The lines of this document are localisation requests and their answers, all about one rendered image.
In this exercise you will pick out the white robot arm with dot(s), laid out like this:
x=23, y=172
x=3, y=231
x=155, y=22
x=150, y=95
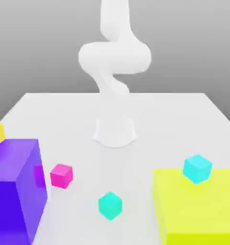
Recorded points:
x=115, y=57

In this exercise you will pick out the small pink cube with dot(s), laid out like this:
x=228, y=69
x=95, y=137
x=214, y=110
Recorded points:
x=61, y=176

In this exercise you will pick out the small teal cube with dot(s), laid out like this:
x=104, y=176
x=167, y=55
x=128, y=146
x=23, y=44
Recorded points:
x=110, y=205

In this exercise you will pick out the small cyan cube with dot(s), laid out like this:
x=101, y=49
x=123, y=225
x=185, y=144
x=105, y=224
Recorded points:
x=197, y=169

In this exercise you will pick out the large yellow-green box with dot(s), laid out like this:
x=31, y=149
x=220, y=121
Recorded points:
x=195, y=206

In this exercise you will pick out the large purple box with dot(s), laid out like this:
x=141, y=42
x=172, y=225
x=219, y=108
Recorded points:
x=9, y=172

